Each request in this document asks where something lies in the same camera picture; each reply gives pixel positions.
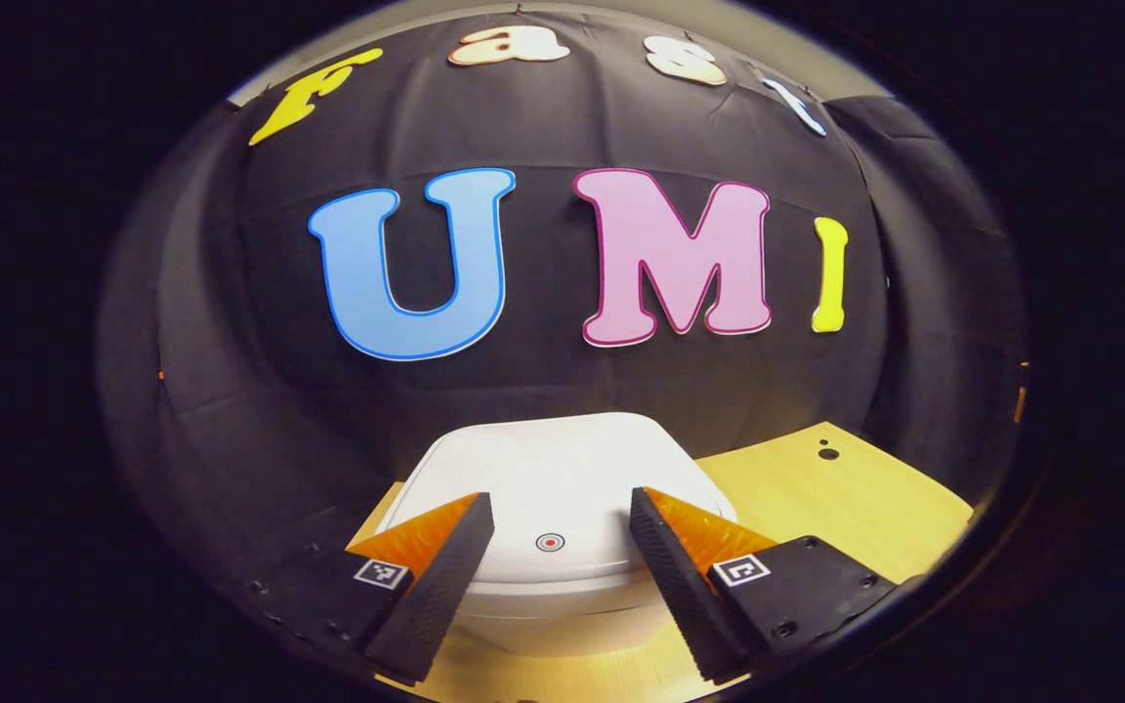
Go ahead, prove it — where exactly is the wooden desktop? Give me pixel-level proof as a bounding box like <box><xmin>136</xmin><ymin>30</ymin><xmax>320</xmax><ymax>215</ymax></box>
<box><xmin>348</xmin><ymin>422</ymin><xmax>974</xmax><ymax>703</ymax></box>

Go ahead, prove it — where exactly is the black backdrop cloth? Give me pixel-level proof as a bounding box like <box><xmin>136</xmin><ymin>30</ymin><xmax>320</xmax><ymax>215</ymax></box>
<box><xmin>99</xmin><ymin>5</ymin><xmax>1027</xmax><ymax>626</ymax></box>

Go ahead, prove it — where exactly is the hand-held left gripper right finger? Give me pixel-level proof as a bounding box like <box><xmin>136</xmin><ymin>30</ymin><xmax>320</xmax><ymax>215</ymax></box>
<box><xmin>629</xmin><ymin>485</ymin><xmax>903</xmax><ymax>684</ymax></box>

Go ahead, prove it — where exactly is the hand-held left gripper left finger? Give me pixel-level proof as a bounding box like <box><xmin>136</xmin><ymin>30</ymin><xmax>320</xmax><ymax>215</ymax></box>
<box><xmin>245</xmin><ymin>491</ymin><xmax>496</xmax><ymax>686</ymax></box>

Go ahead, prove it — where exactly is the white desktop garbage bin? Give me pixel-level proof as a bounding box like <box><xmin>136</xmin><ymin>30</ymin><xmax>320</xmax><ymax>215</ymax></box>
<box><xmin>374</xmin><ymin>411</ymin><xmax>738</xmax><ymax>658</ymax></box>

